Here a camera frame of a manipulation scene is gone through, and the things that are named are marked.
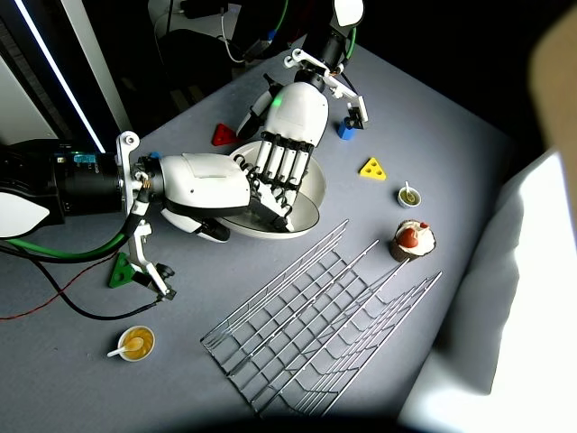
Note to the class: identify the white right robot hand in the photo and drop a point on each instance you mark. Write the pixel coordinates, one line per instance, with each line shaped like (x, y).
(203, 185)

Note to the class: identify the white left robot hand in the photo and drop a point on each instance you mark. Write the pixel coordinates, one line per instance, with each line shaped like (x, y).
(297, 113)

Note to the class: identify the white plate two leaf prints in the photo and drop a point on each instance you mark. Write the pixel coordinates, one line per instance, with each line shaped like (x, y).
(321, 185)

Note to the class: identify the white plate central leaf print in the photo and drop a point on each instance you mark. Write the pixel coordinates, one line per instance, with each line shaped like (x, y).
(270, 233)

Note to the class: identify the blue hexagonal prism block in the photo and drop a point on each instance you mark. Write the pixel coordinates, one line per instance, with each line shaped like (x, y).
(345, 131)

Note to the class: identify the red triangle block three holes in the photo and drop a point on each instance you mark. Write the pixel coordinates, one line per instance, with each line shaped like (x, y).
(223, 135)

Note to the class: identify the blue triangle block three holes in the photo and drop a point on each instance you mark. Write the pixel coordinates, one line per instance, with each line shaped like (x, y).
(154, 155)

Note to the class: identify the yellow triangle block three holes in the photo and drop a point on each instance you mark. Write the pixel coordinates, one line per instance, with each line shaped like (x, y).
(374, 167)

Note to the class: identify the black rounded base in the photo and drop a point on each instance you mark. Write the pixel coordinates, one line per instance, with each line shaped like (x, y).
(194, 58)

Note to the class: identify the green triangle block three holes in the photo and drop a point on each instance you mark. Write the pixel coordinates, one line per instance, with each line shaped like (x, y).
(118, 275)

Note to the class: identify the small white spoon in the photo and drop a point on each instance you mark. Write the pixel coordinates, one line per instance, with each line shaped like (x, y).
(408, 188)
(119, 351)

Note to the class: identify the black power strip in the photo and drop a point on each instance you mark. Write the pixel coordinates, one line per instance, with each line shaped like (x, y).
(207, 9)

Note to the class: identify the small white cup green paste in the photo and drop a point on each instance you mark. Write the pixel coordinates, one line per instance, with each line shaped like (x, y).
(410, 204)

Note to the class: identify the toy cupcake with red heart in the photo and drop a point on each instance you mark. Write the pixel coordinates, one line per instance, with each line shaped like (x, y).
(408, 239)

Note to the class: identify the small white cup yellow paste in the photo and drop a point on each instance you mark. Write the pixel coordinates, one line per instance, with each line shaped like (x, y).
(144, 349)

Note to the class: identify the tan blurry object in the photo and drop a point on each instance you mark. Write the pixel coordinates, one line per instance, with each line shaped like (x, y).
(559, 67)

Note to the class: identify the white sheet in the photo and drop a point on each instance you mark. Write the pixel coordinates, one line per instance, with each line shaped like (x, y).
(518, 293)

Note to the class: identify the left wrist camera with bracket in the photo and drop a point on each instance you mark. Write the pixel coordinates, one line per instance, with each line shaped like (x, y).
(358, 113)

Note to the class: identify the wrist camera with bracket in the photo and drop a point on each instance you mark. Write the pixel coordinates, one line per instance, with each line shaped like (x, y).
(127, 142)
(358, 113)

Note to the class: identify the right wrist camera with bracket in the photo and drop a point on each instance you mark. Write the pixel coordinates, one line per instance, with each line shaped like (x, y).
(127, 142)

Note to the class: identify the white frame post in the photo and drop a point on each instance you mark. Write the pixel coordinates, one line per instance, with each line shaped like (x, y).
(94, 58)

